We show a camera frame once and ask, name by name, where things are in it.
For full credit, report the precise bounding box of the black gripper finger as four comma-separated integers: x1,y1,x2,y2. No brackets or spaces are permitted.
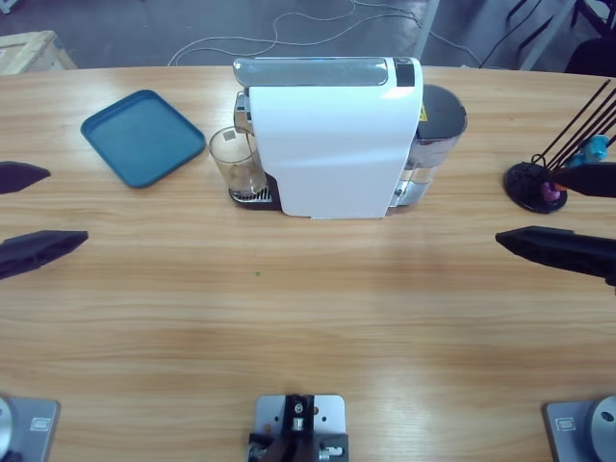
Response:
552,162,616,198
495,225,616,290
0,161,52,196
0,230,90,281

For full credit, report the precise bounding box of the clear drinking glass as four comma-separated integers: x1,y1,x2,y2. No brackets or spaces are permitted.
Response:
207,125,269,199

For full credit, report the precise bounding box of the silver coffee machine lever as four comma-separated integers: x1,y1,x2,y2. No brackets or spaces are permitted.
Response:
232,57,392,89

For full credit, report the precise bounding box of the white capsule coffee machine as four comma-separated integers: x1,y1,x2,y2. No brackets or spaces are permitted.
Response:
233,56,425,221

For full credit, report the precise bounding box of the black capsule holder with rods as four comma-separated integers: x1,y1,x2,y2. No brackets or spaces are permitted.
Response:
503,79,616,215

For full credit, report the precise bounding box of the black chair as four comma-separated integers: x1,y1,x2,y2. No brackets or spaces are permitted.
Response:
566,0,616,76

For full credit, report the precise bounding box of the light wooden crate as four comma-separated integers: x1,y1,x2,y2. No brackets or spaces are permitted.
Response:
0,30,78,77

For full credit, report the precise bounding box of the blue rectangular plastic tray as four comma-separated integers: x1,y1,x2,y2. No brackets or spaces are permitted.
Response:
80,89,207,190

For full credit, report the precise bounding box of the dark water tank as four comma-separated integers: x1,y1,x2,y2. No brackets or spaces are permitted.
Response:
387,84,469,216

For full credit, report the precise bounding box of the black drip tray silver grate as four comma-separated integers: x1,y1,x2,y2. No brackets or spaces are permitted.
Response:
228,173,281,212

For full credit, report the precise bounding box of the white metal frame leg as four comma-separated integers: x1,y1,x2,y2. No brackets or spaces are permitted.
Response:
522,0,578,71
413,0,442,64

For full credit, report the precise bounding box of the black power cable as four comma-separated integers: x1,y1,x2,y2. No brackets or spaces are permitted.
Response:
478,0,578,68

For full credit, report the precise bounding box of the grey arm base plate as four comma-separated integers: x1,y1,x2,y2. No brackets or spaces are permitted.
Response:
0,395,63,462
542,395,616,462

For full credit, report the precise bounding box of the thin white cable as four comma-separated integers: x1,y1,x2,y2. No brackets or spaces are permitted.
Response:
167,0,482,68

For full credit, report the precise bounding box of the grey mount with dark post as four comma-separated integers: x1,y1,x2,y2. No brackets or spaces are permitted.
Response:
247,393,350,462

